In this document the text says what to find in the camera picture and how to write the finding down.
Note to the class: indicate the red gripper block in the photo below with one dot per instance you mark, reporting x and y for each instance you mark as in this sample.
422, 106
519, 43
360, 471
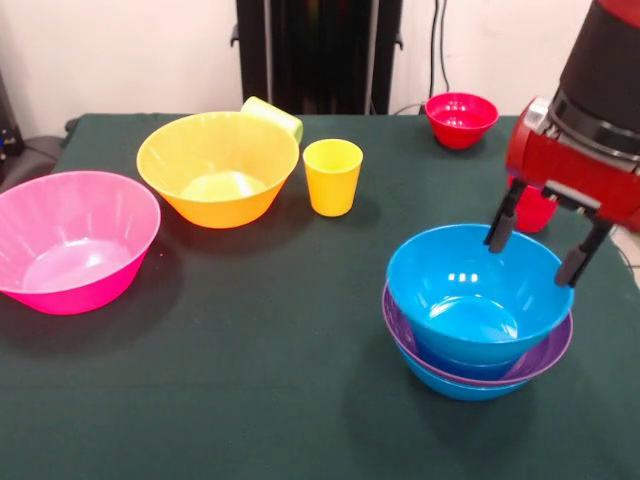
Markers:
565, 165

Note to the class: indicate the blue plastic bowl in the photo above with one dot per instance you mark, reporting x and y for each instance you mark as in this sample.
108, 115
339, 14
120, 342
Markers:
460, 392
450, 280

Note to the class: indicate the purple plastic bowl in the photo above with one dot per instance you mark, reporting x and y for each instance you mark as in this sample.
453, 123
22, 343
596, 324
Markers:
545, 360

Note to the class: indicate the small teal blue bowl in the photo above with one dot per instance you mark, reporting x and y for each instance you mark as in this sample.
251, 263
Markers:
465, 367

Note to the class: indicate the green plastic cup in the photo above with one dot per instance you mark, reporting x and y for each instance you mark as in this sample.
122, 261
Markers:
270, 112

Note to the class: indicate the large orange plastic bowl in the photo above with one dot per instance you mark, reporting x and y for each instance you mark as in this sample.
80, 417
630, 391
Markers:
215, 150

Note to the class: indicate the black computer tower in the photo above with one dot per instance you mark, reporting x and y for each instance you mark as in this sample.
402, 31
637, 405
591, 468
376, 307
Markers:
7, 125

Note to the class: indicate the red plastic cup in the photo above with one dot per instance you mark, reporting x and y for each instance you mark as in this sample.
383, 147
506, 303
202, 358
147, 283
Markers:
535, 212

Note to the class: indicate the small red plastic bowl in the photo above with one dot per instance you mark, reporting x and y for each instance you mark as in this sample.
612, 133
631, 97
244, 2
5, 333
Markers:
462, 125

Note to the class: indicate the yellow plastic cup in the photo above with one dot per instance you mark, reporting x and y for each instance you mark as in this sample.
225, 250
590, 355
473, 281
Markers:
332, 185

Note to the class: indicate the dark green tablecloth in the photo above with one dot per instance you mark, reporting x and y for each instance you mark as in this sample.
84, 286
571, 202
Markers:
250, 400

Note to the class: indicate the large pink plastic bowl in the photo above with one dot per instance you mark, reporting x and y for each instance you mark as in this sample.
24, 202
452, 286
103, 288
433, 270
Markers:
75, 245

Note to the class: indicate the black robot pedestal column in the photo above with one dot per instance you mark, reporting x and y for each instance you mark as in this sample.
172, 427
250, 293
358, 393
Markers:
320, 50

